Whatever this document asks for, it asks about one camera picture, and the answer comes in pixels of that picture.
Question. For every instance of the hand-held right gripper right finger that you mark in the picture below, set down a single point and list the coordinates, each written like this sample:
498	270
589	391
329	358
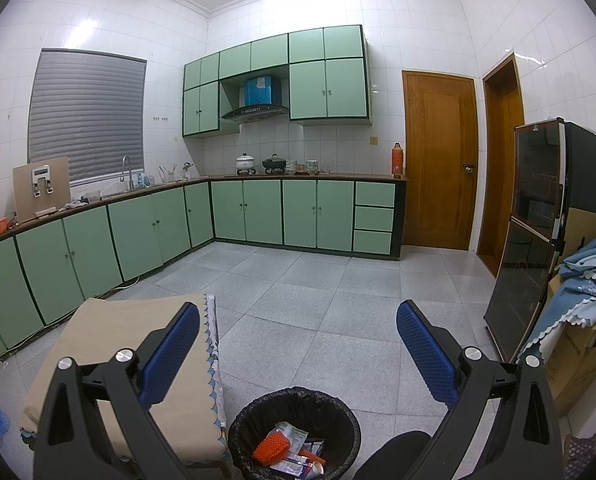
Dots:
427	355

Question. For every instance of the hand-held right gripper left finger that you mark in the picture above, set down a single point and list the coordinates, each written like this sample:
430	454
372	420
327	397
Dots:
170	355

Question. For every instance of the bin with black liner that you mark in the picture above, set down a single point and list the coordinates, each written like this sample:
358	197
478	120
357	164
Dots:
243	430

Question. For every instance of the orange foam net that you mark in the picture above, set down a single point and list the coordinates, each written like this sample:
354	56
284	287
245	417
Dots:
270	450

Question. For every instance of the table with beige cloth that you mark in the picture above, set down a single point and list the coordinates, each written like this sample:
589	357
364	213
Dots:
103	320

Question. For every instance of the cardboard water purifier box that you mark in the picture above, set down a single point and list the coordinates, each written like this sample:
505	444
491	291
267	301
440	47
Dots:
23	195

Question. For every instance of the green base cabinets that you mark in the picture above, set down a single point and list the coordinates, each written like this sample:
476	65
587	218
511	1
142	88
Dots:
263	215

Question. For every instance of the blue scalloped cloth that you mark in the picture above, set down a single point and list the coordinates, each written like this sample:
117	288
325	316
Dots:
587	280

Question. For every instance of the utensil holder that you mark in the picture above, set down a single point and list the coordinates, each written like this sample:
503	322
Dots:
167	176

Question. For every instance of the steel faucet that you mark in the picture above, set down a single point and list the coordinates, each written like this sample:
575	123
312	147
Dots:
130	180

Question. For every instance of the purple patterned mat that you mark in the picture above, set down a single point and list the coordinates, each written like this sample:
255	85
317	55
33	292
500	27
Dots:
580	457

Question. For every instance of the orange thermos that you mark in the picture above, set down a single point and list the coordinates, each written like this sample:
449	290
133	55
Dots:
397	162

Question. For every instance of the wooden door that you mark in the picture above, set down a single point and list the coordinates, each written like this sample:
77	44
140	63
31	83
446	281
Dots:
437	160

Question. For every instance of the white cooking pot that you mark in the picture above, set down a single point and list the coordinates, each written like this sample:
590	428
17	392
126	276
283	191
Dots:
245	164

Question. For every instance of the grey window blind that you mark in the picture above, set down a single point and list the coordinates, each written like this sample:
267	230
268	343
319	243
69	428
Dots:
88	115

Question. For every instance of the black wok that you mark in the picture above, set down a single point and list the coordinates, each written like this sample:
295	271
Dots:
275	164

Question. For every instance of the glass jar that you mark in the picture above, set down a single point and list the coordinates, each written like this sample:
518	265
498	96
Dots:
313	166

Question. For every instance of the stack of bowls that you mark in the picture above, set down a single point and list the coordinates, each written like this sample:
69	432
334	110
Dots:
291	166

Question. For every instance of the black range hood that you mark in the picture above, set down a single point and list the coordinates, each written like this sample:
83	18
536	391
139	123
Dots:
255	112

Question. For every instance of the green wall cabinets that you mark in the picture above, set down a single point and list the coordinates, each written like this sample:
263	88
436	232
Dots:
328	85

